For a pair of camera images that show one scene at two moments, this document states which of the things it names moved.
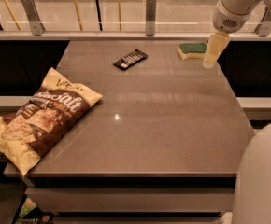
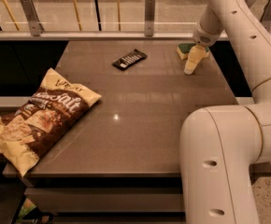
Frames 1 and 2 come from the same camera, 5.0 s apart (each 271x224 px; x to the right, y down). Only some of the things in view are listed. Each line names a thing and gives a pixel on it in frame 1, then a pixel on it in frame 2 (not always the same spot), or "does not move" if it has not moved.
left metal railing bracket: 35,23 does not move
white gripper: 227,21 to 203,37
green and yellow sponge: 192,49 does not move
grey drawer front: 133,200 does not move
